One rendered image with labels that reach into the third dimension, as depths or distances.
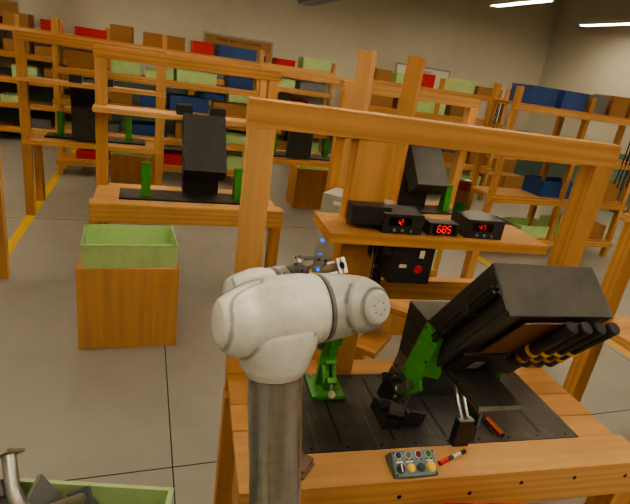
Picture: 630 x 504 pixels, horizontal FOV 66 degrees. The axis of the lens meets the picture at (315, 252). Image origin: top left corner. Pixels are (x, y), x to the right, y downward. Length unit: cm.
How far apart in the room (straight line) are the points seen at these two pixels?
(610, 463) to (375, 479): 89
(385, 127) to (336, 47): 1023
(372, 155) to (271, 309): 107
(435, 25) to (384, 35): 132
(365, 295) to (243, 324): 22
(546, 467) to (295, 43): 1059
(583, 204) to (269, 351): 174
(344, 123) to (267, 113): 27
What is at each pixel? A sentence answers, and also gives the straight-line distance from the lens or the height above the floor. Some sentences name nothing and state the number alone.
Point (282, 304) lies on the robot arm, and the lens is 83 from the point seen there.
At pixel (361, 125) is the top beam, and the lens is 176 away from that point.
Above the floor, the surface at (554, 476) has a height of 87.
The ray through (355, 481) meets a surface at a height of 90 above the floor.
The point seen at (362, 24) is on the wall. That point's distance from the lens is 1222.
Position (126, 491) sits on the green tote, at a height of 95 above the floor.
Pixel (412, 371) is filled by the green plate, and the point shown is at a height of 111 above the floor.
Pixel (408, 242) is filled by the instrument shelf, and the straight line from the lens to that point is 181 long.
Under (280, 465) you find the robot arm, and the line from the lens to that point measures 97.
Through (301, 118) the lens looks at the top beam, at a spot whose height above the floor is 190.
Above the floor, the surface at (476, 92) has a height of 205.
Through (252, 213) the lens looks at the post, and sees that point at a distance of 175.
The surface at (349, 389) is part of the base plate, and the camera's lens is 202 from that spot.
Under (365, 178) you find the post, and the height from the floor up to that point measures 171.
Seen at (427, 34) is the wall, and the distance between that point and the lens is 1295.
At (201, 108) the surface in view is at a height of 121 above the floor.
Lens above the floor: 206
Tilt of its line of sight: 20 degrees down
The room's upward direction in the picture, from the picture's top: 9 degrees clockwise
